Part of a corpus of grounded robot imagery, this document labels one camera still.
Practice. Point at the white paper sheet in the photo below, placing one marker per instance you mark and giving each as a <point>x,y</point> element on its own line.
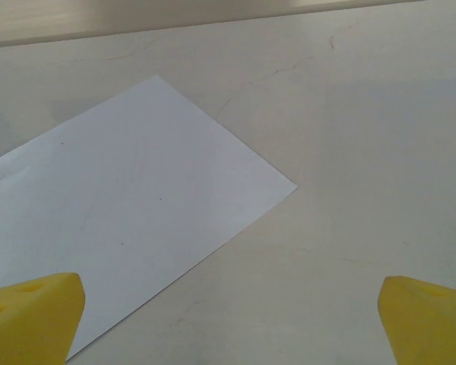
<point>137,171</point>

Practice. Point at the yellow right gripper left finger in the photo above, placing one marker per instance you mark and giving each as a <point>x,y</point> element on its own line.
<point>30,323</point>

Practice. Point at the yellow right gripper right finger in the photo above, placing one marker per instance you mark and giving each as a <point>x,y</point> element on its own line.
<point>433,327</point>

